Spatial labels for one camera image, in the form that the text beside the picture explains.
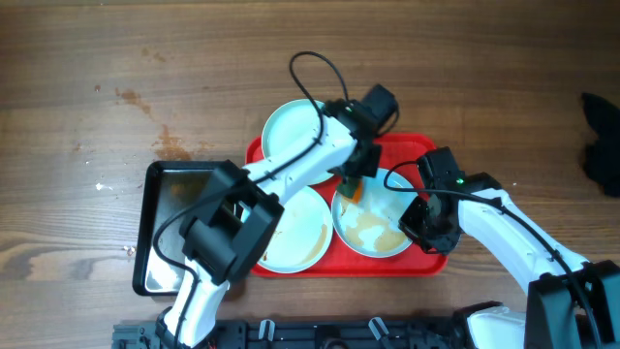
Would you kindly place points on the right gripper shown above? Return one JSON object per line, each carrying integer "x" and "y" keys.
{"x": 421, "y": 225}

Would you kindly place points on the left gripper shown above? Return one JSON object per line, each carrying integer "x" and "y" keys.
{"x": 361, "y": 165}

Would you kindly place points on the light blue plate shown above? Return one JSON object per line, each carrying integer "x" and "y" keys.
{"x": 293, "y": 126}
{"x": 302, "y": 235}
{"x": 370, "y": 226}

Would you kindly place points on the green orange sponge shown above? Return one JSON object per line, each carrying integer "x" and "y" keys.
{"x": 350, "y": 188}

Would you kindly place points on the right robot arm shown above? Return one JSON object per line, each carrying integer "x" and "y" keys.
{"x": 571, "y": 302}

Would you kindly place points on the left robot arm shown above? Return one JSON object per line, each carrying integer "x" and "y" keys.
{"x": 227, "y": 230}

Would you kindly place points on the red plastic tray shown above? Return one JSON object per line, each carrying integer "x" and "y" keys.
{"x": 342, "y": 261}

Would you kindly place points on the black water tray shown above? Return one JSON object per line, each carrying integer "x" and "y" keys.
{"x": 169, "y": 186}

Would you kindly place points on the light blue top plate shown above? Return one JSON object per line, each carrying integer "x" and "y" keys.
{"x": 293, "y": 126}

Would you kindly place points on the black cloth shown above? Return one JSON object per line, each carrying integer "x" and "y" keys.
{"x": 601, "y": 158}

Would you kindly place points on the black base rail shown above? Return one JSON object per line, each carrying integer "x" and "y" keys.
{"x": 419, "y": 332}

